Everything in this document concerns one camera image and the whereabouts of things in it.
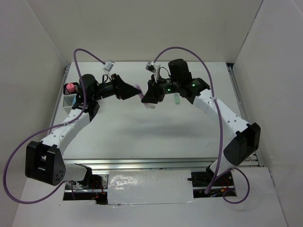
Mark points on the shiny white cover sheet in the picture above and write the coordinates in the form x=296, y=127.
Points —
x=149, y=187

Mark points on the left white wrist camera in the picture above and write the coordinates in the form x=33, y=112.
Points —
x=108, y=66

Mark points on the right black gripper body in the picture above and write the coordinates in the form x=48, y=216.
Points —
x=167, y=84

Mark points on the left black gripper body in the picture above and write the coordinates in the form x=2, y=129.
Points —
x=109, y=88

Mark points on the green highlighter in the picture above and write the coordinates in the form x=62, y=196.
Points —
x=176, y=99

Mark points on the white slatted organizer container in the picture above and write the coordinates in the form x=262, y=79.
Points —
x=67, y=99

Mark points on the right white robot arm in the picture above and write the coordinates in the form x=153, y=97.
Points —
x=241, y=137

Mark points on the aluminium rail frame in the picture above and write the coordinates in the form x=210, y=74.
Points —
x=127, y=135

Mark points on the purple highlighter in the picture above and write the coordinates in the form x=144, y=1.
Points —
x=141, y=95

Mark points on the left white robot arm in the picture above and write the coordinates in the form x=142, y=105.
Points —
x=44, y=161

